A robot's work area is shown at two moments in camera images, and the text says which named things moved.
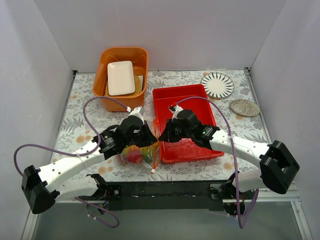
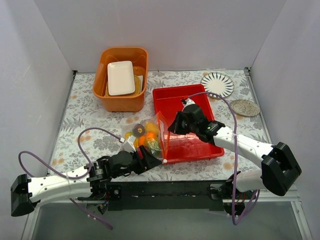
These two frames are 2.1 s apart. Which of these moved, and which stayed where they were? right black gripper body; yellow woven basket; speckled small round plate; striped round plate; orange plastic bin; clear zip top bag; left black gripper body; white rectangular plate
Moved: right black gripper body; left black gripper body; clear zip top bag
Stayed: orange plastic bin; yellow woven basket; white rectangular plate; speckled small round plate; striped round plate
